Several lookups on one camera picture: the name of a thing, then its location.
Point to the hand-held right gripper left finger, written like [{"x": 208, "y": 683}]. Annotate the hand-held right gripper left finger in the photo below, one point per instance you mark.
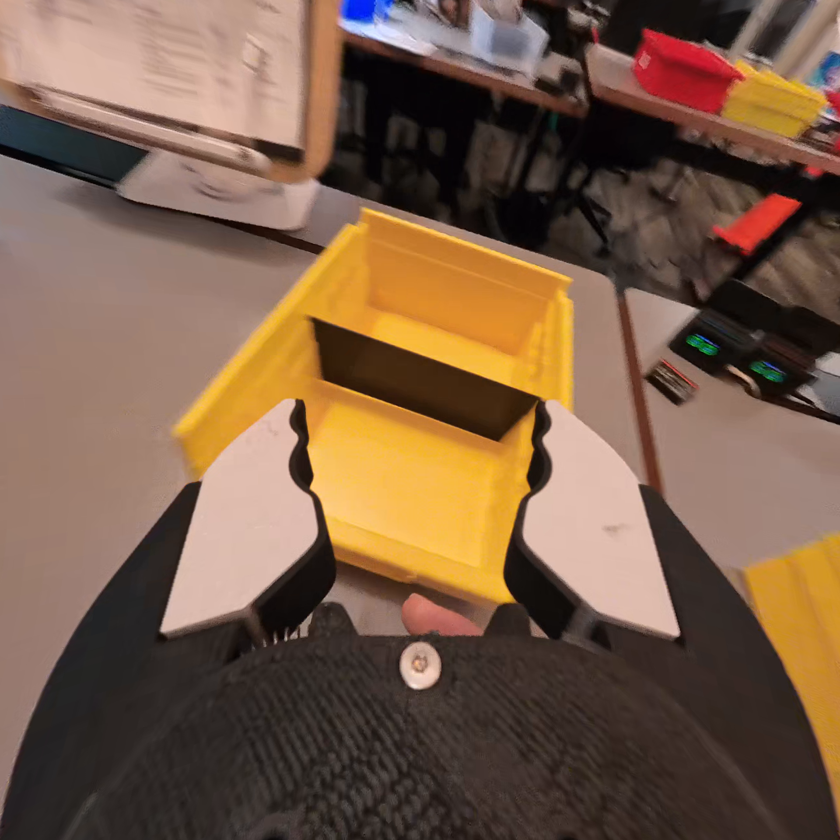
[{"x": 243, "y": 518}]

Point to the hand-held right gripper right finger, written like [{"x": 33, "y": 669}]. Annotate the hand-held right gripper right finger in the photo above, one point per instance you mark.
[{"x": 597, "y": 525}]

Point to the yellow divided storage bin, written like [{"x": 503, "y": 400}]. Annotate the yellow divided storage bin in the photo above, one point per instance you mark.
[{"x": 407, "y": 485}]

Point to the grey desk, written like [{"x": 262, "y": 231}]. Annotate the grey desk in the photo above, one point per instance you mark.
[{"x": 98, "y": 328}]

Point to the person's right hand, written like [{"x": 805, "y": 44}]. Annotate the person's right hand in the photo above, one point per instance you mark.
[{"x": 433, "y": 617}]

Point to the small black striped item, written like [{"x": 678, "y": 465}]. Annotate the small black striped item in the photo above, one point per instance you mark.
[{"x": 673, "y": 380}]

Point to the black device green display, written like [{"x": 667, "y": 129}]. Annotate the black device green display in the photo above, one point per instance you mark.
[
  {"x": 705, "y": 341},
  {"x": 774, "y": 374}
]

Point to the black bin divider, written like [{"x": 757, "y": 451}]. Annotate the black bin divider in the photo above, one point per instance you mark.
[{"x": 420, "y": 387}]

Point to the large yellow storage bin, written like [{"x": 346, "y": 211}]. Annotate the large yellow storage bin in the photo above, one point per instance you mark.
[{"x": 800, "y": 623}]

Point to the orange plastic part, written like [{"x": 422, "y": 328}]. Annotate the orange plastic part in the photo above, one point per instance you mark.
[{"x": 761, "y": 220}]

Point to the small yellow storage bin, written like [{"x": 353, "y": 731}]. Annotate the small yellow storage bin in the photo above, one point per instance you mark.
[{"x": 774, "y": 102}]

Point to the printed instruction sheet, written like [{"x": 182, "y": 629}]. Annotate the printed instruction sheet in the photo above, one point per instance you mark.
[{"x": 164, "y": 59}]

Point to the wooden background table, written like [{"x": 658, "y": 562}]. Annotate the wooden background table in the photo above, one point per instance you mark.
[{"x": 459, "y": 77}]

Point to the white box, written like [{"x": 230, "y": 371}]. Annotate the white box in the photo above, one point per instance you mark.
[{"x": 508, "y": 39}]

